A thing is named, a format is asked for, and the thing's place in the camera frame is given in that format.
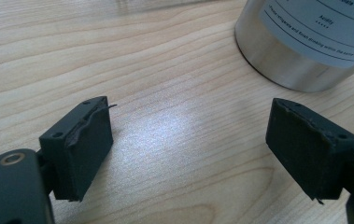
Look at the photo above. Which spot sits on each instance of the silver can with white label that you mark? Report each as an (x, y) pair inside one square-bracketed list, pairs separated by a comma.
[(290, 65)]

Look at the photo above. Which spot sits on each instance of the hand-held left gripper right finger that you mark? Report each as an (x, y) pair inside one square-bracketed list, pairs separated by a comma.
[(305, 155)]

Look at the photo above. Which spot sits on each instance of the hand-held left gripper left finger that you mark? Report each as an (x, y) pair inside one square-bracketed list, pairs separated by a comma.
[(84, 155)]

